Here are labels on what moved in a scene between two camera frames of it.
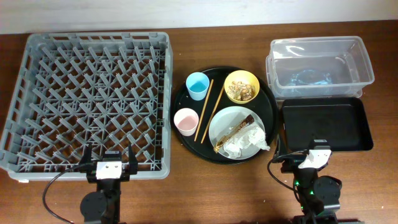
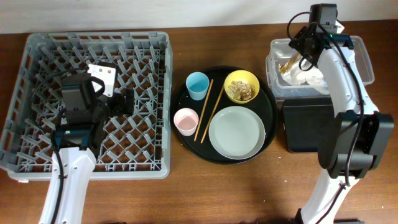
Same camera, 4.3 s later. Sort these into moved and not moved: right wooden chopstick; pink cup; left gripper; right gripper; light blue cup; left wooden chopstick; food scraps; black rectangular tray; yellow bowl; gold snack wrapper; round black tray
Moved: left gripper; gold snack wrapper; right gripper
Not moved: yellow bowl; round black tray; light blue cup; black rectangular tray; food scraps; left wooden chopstick; pink cup; right wooden chopstick
